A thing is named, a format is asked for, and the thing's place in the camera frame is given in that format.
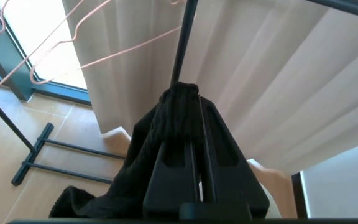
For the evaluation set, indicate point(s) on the window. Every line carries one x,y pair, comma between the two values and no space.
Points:
51,37

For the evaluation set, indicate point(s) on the beige curtain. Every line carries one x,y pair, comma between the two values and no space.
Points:
259,77

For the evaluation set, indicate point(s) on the pink clothes hanger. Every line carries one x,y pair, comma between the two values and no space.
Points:
82,66
26,59

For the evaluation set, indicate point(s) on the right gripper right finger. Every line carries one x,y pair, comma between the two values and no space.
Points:
228,174

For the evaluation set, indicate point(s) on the black clothes rack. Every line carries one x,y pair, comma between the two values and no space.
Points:
183,46

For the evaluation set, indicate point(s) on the black shorts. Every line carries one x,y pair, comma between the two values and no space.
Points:
141,174

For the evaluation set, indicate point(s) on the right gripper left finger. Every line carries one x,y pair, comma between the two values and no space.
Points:
176,186

